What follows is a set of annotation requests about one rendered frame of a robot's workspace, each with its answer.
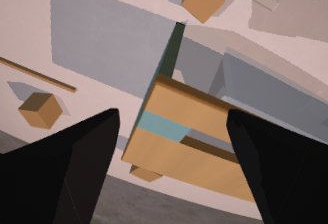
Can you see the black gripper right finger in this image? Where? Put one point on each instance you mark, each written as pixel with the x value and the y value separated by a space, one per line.
pixel 287 172

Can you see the brown wooden stick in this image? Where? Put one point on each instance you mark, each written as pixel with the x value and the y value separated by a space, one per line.
pixel 41 77

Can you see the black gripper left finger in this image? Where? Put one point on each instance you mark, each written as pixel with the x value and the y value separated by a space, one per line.
pixel 58 179

